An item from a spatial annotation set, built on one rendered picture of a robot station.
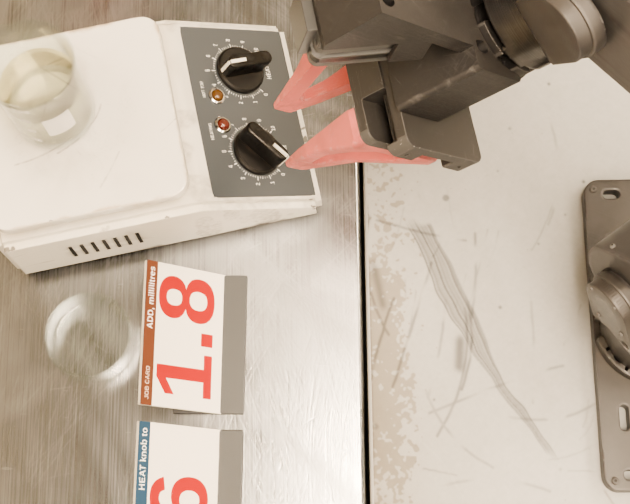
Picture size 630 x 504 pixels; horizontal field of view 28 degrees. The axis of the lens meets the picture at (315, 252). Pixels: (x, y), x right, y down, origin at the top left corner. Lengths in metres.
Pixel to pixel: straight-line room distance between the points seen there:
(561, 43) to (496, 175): 0.31
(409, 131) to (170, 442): 0.26
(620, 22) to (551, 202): 0.33
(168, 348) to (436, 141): 0.24
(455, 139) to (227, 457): 0.26
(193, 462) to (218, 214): 0.15
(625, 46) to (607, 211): 0.32
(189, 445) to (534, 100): 0.32
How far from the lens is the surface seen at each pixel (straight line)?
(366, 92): 0.63
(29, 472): 0.82
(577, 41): 0.52
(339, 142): 0.64
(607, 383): 0.81
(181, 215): 0.76
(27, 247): 0.78
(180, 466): 0.78
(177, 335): 0.79
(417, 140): 0.62
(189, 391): 0.78
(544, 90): 0.87
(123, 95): 0.77
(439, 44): 0.58
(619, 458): 0.80
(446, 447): 0.80
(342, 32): 0.55
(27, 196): 0.76
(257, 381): 0.80
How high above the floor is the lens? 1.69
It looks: 74 degrees down
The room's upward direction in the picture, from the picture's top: 5 degrees counter-clockwise
